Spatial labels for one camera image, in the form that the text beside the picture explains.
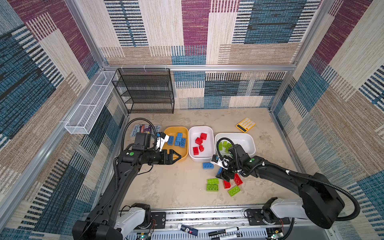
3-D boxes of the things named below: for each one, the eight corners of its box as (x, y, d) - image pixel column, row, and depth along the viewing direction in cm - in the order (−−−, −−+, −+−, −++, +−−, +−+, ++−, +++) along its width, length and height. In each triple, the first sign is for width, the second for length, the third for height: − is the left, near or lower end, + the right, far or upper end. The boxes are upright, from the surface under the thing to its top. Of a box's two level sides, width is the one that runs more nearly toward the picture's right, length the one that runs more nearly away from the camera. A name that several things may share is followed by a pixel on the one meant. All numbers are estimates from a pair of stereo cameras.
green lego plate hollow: (206, 191, 84) (206, 190, 82) (206, 185, 86) (206, 184, 84) (218, 191, 84) (219, 190, 82) (218, 185, 86) (218, 184, 84)
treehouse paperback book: (132, 136, 108) (130, 133, 105) (135, 127, 114) (133, 124, 111) (159, 136, 108) (158, 133, 105) (161, 127, 113) (160, 124, 110)
